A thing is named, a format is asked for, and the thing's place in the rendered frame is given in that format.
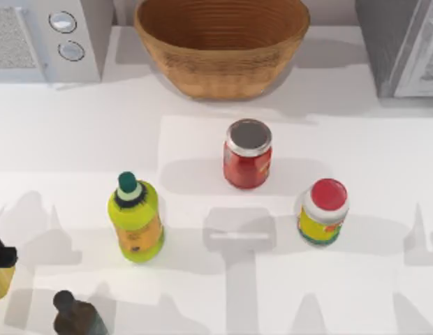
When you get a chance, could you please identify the red jar with silver lid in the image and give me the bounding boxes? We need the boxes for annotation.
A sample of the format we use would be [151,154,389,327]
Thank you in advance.
[222,118,273,190]

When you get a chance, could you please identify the yellow-green bottle with green cap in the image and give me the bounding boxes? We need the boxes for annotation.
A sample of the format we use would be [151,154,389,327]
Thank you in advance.
[106,171,166,264]

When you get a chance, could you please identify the brown woven basket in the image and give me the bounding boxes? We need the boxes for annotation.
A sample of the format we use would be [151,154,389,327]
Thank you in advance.
[133,0,311,101]

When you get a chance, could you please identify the yellow jar with red lid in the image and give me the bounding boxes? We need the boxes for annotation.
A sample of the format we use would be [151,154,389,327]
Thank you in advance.
[298,178,350,247]

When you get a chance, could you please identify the round silver microwave knob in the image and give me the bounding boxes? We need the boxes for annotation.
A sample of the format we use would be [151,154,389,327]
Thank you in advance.
[57,40,87,62]
[48,10,78,34]

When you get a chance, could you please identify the dark brown bottle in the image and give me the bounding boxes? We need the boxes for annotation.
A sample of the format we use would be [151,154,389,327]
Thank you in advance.
[52,290,109,335]

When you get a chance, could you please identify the pale microwave oven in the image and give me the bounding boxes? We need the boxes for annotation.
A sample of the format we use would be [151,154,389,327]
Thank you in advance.
[0,0,115,84]

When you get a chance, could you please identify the yellow bottle with black cap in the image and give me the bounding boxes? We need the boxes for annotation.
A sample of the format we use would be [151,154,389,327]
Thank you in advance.
[0,246,18,301]

